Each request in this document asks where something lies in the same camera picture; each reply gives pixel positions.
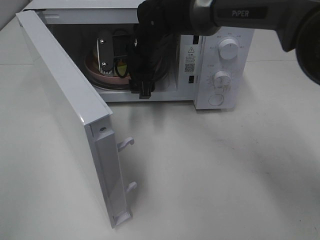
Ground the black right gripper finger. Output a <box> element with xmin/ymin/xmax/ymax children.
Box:
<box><xmin>129</xmin><ymin>79</ymin><xmax>155</xmax><ymax>100</ymax></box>

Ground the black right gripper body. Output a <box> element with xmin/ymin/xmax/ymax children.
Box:
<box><xmin>112</xmin><ymin>30</ymin><xmax>176</xmax><ymax>82</ymax></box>

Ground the pink round plate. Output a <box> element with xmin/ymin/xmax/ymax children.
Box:
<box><xmin>84</xmin><ymin>53</ymin><xmax>131</xmax><ymax>87</ymax></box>

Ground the white microwave door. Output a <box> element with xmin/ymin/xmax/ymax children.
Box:
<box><xmin>16</xmin><ymin>10</ymin><xmax>137</xmax><ymax>227</ymax></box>

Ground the round white door button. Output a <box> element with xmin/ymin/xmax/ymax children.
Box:
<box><xmin>208</xmin><ymin>94</ymin><xmax>224</xmax><ymax>106</ymax></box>

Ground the white bread sandwich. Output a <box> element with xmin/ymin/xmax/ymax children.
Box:
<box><xmin>91</xmin><ymin>48</ymin><xmax>129</xmax><ymax>78</ymax></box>

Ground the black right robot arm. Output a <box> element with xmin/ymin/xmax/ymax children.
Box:
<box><xmin>126</xmin><ymin>0</ymin><xmax>320</xmax><ymax>99</ymax></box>

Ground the white warning label sticker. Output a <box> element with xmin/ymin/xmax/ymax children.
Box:
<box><xmin>183</xmin><ymin>44</ymin><xmax>200</xmax><ymax>75</ymax></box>

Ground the white microwave oven body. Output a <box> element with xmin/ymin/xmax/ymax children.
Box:
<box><xmin>22</xmin><ymin>0</ymin><xmax>254</xmax><ymax>110</ymax></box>

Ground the lower white timer knob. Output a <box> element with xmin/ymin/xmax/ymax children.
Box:
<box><xmin>212</xmin><ymin>71</ymin><xmax>232</xmax><ymax>88</ymax></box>

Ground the upper white power knob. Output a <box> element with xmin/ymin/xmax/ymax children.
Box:
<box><xmin>218</xmin><ymin>37</ymin><xmax>239</xmax><ymax>60</ymax></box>

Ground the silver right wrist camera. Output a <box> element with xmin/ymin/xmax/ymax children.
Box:
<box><xmin>96</xmin><ymin>30</ymin><xmax>114</xmax><ymax>76</ymax></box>

